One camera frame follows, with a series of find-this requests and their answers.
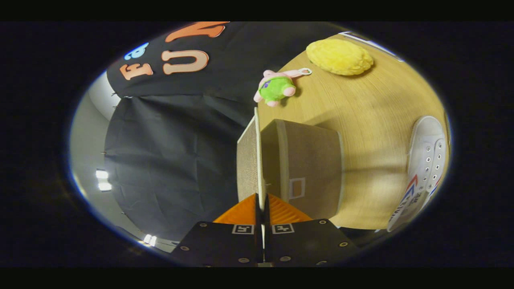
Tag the black backdrop cloth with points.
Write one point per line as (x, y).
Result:
(168, 160)

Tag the yellow fluffy plush pad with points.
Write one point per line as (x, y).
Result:
(339, 56)

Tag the white booklet with portrait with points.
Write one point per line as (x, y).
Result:
(369, 42)

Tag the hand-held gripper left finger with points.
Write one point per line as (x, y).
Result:
(225, 245)

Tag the pink plush toy green shorts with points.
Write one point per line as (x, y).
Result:
(277, 88)

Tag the white canvas shoe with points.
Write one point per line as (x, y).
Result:
(425, 152)

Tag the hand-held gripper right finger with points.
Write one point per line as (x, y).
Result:
(305, 245)

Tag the brown fabric storage box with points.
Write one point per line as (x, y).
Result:
(309, 160)

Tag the ceiling light panel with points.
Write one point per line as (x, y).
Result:
(149, 239)
(103, 180)

